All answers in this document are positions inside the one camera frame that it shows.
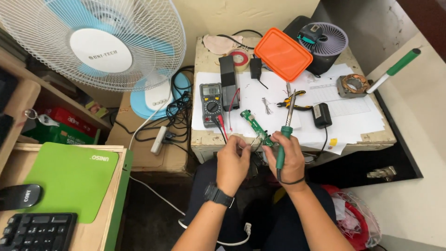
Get orange plastic container lid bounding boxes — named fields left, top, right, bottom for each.
left=254, top=27, right=313, bottom=83

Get metal door latch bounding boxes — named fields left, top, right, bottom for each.
left=366, top=166, right=397, bottom=182

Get green handled soldering iron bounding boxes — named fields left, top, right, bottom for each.
left=275, top=89, right=297, bottom=171

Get red adhesive tape roll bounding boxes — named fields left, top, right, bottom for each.
left=227, top=48, right=250, bottom=72

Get black box under desk fan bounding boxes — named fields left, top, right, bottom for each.
left=283, top=15, right=344, bottom=76

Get teal and black tape measure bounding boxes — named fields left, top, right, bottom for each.
left=297, top=24, right=323, bottom=44

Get black multimeter probe lead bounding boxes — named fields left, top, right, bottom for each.
left=211, top=117, right=228, bottom=144

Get black rectangular battery block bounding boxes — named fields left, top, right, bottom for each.
left=219, top=55, right=240, bottom=112

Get green and white marker pen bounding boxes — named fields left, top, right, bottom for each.
left=366, top=48, right=422, bottom=94

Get black wristwatch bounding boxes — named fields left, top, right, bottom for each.
left=203, top=183, right=235, bottom=208

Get wooden desk with green edge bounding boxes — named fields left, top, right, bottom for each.
left=0, top=142, right=134, bottom=251

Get white power strip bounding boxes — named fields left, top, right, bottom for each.
left=150, top=126, right=168, bottom=155

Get small grey desk fan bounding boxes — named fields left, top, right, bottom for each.
left=298, top=22, right=349, bottom=57

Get person's right hand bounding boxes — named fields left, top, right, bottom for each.
left=262, top=131, right=307, bottom=193

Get black keyboard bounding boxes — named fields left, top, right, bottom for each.
left=0, top=213, right=78, bottom=251

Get pale pink cloth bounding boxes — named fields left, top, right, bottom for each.
left=202, top=34, right=244, bottom=56

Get green circuit board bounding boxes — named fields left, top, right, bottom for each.
left=240, top=109, right=275, bottom=147

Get motor stator with copper coil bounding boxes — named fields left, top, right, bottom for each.
left=336, top=73, right=371, bottom=98

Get wooden shelf with boxes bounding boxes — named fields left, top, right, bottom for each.
left=0, top=28, right=113, bottom=164

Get beige wooden work table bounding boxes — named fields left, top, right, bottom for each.
left=190, top=35, right=398, bottom=165

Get black computer mouse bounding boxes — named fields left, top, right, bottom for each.
left=0, top=184, right=44, bottom=212

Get white and blue standing fan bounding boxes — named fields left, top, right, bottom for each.
left=0, top=0, right=192, bottom=121

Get black elastic wrist band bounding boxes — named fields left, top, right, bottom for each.
left=277, top=169, right=307, bottom=185

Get clear plastic bag with trash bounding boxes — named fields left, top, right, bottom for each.
left=321, top=184, right=382, bottom=250

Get yellow and black pliers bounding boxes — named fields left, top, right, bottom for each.
left=277, top=90, right=313, bottom=111

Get white paper sheets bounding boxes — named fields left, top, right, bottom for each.
left=191, top=63, right=386, bottom=155

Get brown cardboard box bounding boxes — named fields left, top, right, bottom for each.
left=105, top=91, right=190, bottom=173

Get person's dark trousers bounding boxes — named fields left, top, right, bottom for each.
left=183, top=159, right=338, bottom=251

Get person's left hand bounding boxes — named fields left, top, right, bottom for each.
left=215, top=135, right=252, bottom=198

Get tangle of black cables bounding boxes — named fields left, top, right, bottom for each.
left=110, top=65, right=196, bottom=154

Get white cable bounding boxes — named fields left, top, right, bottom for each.
left=128, top=91, right=252, bottom=247

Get small black plug adapter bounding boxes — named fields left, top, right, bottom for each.
left=249, top=58, right=269, bottom=90

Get grey digital multimeter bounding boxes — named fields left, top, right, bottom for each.
left=199, top=83, right=223, bottom=128

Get bundle of thin bare wires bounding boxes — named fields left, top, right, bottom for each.
left=261, top=97, right=274, bottom=115

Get black power adapter with cord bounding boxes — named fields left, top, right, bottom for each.
left=311, top=102, right=333, bottom=162

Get black cable loop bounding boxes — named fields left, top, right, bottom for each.
left=216, top=29, right=263, bottom=50

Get green mouse pad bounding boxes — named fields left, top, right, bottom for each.
left=22, top=142, right=120, bottom=224

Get red multimeter probe lead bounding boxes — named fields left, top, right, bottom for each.
left=217, top=88, right=241, bottom=141

